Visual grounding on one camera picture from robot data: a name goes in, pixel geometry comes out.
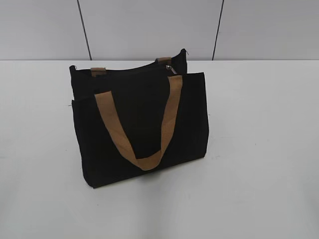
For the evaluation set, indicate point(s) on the black tote bag tan handles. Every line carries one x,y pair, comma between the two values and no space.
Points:
133,122

